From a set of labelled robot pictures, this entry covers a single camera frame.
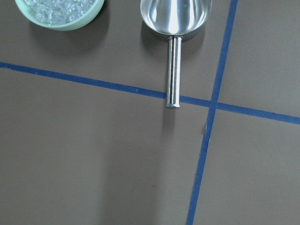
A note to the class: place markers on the steel ice scoop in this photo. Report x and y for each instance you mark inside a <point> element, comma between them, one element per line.
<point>175,21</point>

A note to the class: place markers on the green bowl of ice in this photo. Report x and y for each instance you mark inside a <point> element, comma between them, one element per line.
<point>62,15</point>

